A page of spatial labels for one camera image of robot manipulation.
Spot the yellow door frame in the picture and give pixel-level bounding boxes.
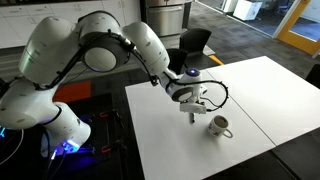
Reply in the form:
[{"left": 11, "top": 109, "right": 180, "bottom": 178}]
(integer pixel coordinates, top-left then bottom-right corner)
[{"left": 275, "top": 0, "right": 320, "bottom": 57}]

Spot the white table left panel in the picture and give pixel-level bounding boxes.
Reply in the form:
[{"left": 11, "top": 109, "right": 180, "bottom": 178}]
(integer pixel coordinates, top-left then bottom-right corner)
[{"left": 126, "top": 70, "right": 274, "bottom": 180}]

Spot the white table right panel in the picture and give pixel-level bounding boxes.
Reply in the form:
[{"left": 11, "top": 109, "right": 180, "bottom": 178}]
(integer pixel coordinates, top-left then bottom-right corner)
[{"left": 207, "top": 56, "right": 320, "bottom": 145}]

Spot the white patterned coffee mug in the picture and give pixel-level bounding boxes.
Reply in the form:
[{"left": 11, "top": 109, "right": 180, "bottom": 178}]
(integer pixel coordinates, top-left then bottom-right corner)
[{"left": 207, "top": 115, "right": 233, "bottom": 138}]

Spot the black chair at right edge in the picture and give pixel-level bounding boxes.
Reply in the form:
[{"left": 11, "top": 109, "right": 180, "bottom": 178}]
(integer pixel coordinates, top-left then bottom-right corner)
[{"left": 306, "top": 64, "right": 320, "bottom": 89}]

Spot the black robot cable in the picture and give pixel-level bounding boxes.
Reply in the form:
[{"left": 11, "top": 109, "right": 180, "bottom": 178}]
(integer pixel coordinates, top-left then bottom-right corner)
[{"left": 33, "top": 29, "right": 230, "bottom": 113}]

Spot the white table panel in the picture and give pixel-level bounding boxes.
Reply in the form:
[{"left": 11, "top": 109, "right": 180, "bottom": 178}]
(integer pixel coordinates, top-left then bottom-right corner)
[
  {"left": 207, "top": 56, "right": 320, "bottom": 145},
  {"left": 126, "top": 70, "right": 274, "bottom": 180}
]

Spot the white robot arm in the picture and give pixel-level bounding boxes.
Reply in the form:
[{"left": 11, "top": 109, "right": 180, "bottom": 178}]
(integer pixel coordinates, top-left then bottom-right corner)
[{"left": 0, "top": 11, "right": 205, "bottom": 156}]

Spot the white cabinet row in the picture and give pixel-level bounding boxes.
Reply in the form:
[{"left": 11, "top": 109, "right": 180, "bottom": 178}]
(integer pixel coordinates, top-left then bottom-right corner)
[{"left": 0, "top": 0, "right": 141, "bottom": 48}]

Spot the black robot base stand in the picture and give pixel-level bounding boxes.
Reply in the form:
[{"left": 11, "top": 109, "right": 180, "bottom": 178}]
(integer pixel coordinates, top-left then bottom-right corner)
[{"left": 52, "top": 93, "right": 129, "bottom": 180}]

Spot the white box in background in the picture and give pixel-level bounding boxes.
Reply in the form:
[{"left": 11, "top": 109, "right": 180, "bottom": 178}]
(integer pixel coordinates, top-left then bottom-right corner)
[{"left": 233, "top": 0, "right": 262, "bottom": 21}]

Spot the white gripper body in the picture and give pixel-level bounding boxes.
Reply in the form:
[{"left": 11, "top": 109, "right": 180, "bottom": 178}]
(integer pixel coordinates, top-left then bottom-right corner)
[{"left": 180, "top": 102, "right": 206, "bottom": 114}]

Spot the stainless steel appliance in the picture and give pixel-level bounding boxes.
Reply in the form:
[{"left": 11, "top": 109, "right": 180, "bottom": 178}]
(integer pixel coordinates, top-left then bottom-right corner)
[{"left": 145, "top": 0, "right": 190, "bottom": 37}]

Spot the near black office chair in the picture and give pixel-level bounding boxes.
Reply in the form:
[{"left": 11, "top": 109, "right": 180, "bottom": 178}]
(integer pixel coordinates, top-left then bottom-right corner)
[{"left": 167, "top": 48, "right": 187, "bottom": 74}]

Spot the far black office chair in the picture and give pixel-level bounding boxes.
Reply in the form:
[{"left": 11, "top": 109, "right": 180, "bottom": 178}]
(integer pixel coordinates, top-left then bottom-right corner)
[{"left": 179, "top": 28, "right": 211, "bottom": 53}]

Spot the black marker pen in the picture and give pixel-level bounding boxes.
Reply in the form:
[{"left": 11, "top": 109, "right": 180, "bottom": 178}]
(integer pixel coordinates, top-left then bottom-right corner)
[{"left": 189, "top": 113, "right": 195, "bottom": 124}]

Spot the black office chair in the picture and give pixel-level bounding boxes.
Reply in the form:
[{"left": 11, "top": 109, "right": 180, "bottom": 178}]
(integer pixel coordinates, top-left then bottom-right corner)
[
  {"left": 167, "top": 48, "right": 187, "bottom": 74},
  {"left": 179, "top": 28, "right": 211, "bottom": 53}
]

